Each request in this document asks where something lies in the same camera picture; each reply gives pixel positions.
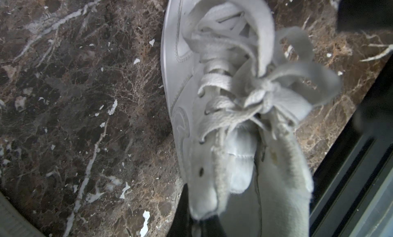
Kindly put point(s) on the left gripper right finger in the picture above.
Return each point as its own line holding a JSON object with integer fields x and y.
{"x": 212, "y": 227}

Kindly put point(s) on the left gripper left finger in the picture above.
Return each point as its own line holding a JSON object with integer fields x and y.
{"x": 182, "y": 222}

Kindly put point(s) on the white sneaker one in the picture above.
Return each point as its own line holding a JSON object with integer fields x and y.
{"x": 236, "y": 90}

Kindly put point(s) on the beige sneaker left one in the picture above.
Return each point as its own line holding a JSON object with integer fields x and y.
{"x": 13, "y": 224}

